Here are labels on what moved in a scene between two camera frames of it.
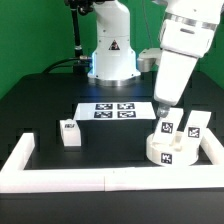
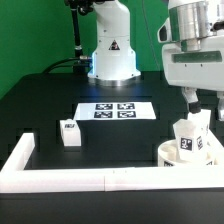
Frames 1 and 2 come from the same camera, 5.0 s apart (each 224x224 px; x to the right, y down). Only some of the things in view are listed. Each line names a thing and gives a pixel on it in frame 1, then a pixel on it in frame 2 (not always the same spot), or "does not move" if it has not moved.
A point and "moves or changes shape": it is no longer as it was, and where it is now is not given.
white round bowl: (165, 153) moves or changes shape
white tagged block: (194, 129) moves or changes shape
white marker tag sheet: (114, 111) does not move
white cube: (70, 132) does not move
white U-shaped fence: (14, 178) does not move
